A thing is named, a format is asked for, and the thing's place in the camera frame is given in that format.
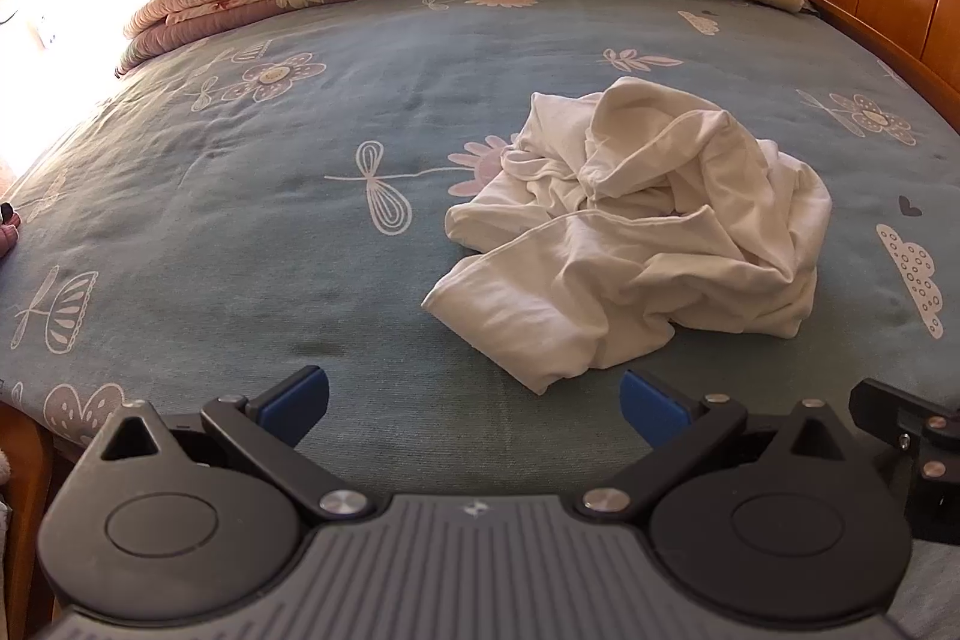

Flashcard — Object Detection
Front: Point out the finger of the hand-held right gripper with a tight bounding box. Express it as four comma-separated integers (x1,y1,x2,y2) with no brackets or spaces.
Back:
850,377,928,453

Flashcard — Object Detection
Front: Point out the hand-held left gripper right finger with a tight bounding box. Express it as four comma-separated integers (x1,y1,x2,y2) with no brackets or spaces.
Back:
576,368,863,525

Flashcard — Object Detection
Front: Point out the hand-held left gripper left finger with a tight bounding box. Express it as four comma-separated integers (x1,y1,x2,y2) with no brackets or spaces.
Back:
79,364,376,525

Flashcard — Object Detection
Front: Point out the white printed shirt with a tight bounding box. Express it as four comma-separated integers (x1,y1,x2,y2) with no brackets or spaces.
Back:
421,76,833,395

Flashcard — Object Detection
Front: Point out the wooden bed side rail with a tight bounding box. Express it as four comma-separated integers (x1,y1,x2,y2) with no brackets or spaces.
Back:
0,401,59,640

